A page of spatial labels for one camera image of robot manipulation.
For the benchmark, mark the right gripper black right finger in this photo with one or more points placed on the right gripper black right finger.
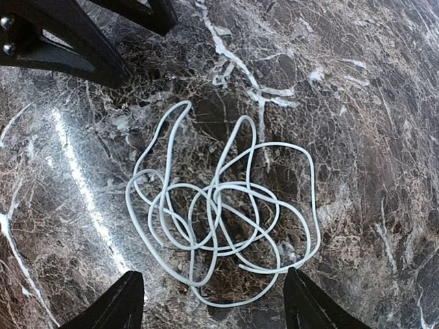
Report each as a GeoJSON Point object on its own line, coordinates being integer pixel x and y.
{"type": "Point", "coordinates": [308, 306]}

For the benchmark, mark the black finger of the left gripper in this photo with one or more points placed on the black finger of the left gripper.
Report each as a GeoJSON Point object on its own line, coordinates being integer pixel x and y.
{"type": "Point", "coordinates": [59, 36]}
{"type": "Point", "coordinates": [157, 16]}

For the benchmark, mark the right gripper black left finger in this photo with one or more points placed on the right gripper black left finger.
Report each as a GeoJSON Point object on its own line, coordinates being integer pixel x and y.
{"type": "Point", "coordinates": [121, 306]}

